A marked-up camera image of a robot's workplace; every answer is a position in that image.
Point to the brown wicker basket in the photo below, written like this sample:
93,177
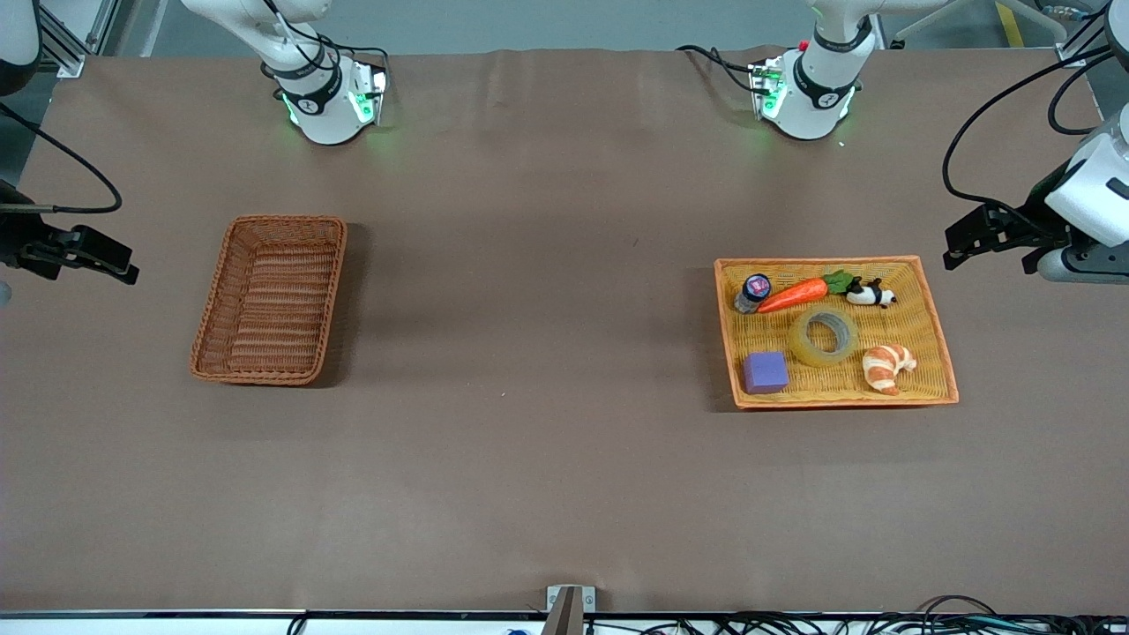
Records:
269,300

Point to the aluminium frame profile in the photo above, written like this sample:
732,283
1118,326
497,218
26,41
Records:
1072,53
66,48

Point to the orange wicker tray basket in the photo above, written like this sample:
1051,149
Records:
838,377

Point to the metal table edge bracket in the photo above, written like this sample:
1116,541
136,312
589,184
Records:
569,608

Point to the clear yellowish tape roll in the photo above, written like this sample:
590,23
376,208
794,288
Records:
798,341

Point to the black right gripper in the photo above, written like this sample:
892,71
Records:
19,240

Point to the black white panda toy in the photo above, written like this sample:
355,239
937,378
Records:
869,294

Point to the white table edge rail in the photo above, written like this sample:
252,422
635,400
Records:
176,626

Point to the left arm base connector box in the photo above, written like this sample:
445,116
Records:
766,84

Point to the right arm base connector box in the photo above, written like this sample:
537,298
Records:
375,88

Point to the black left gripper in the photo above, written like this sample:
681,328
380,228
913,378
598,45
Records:
1039,217

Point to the purple cube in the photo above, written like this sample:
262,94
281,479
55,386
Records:
765,372

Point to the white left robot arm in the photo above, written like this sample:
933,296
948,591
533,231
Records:
816,97

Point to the toy croissant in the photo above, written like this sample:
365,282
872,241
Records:
886,363

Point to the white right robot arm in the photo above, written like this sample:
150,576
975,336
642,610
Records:
322,110

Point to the orange toy carrot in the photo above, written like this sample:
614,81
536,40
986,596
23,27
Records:
794,294

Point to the small bottle purple cap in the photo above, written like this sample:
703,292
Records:
754,291

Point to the brown table cover sheet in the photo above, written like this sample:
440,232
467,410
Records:
529,441

